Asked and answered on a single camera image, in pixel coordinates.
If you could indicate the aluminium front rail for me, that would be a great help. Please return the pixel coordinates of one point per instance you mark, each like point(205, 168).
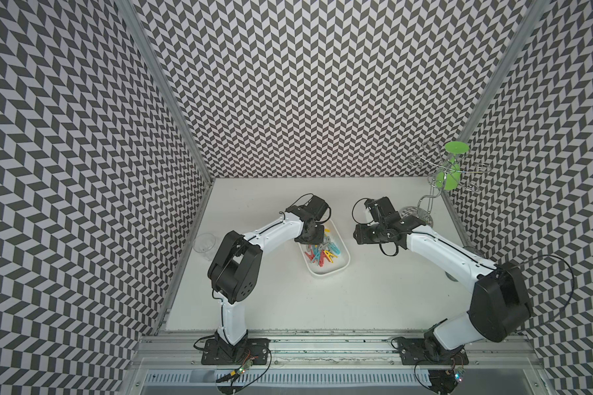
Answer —
point(328, 349)

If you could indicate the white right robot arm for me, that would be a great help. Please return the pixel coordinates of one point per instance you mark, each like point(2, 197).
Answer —
point(500, 302)

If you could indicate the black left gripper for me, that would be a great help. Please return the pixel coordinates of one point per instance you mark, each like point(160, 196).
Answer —
point(317, 239)

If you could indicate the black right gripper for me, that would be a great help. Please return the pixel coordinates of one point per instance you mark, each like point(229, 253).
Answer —
point(361, 236)

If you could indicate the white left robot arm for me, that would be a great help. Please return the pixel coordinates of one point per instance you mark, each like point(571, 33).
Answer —
point(235, 268)

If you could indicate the teal clothespin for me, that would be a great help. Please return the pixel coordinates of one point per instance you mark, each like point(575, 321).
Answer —
point(316, 254)
point(334, 249)

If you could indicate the clear drinking glass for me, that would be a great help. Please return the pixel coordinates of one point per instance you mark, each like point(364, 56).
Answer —
point(205, 245)

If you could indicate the yellow clothespin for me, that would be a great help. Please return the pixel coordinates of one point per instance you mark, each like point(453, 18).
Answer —
point(330, 256)

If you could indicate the chrome green jewelry stand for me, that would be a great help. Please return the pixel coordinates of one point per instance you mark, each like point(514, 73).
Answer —
point(447, 176)

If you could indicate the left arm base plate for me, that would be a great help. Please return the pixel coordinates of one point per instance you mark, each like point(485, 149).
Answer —
point(218, 352)

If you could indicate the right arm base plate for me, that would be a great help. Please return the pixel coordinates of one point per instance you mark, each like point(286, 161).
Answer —
point(416, 351)

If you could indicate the white plastic storage box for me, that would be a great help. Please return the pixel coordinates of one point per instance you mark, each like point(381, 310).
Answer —
point(339, 264)

